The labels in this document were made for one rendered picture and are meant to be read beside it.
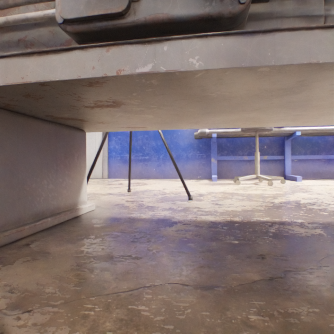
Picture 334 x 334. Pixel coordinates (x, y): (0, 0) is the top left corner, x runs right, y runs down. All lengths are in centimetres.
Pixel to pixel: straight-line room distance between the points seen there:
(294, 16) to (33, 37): 69
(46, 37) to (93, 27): 29
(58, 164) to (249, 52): 84
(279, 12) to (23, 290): 81
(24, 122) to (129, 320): 73
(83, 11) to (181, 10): 19
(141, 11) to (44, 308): 55
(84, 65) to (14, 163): 46
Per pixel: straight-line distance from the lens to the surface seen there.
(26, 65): 64
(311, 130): 362
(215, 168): 375
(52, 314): 48
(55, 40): 85
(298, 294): 54
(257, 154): 294
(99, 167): 421
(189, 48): 52
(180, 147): 391
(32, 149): 99
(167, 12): 57
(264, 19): 75
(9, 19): 84
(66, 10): 62
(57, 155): 112
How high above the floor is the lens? 23
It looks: 1 degrees down
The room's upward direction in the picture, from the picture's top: 1 degrees counter-clockwise
